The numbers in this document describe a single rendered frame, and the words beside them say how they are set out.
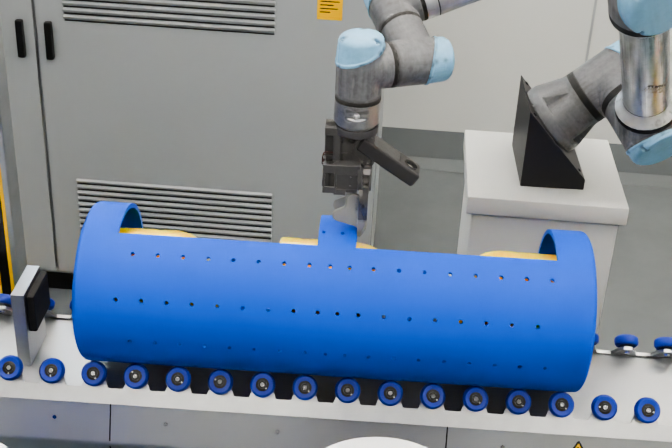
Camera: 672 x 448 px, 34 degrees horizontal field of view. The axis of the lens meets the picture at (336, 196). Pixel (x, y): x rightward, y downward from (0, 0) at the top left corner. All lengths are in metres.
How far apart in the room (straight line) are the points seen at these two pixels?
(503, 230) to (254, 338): 0.64
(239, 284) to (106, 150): 1.86
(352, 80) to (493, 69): 3.03
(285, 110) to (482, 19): 1.44
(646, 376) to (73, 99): 2.11
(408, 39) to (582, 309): 0.53
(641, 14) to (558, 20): 2.86
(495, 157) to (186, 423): 0.87
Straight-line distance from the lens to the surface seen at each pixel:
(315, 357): 1.89
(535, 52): 4.74
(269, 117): 3.48
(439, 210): 4.53
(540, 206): 2.23
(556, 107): 2.26
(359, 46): 1.72
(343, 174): 1.82
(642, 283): 4.25
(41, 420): 2.08
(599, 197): 2.28
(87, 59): 3.54
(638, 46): 1.96
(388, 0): 1.86
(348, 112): 1.77
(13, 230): 2.39
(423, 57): 1.78
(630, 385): 2.15
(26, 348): 2.10
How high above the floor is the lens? 2.19
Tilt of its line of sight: 29 degrees down
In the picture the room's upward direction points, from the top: 3 degrees clockwise
